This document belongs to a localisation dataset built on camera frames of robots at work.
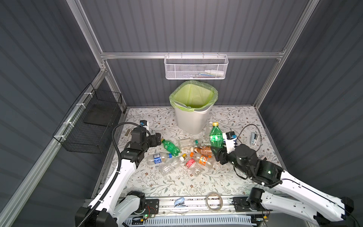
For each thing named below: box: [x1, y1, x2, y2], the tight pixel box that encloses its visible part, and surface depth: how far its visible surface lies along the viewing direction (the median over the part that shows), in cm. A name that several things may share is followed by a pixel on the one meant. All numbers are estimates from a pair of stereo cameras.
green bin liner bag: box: [168, 79, 219, 112], surface depth 96 cm
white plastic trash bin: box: [174, 104, 214, 135], surface depth 90 cm
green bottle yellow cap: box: [209, 122, 224, 149], surface depth 68 cm
